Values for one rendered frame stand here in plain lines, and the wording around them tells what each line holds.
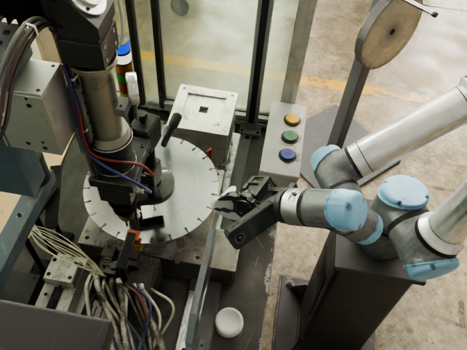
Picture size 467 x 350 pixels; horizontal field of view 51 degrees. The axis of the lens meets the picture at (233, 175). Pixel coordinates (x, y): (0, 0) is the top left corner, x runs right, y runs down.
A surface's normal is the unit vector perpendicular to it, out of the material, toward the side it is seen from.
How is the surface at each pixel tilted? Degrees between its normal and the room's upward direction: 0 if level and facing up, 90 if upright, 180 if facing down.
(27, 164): 90
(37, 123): 90
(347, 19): 0
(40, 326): 0
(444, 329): 0
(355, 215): 55
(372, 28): 86
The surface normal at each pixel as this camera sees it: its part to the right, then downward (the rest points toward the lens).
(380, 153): -0.18, 0.26
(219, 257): 0.06, -0.61
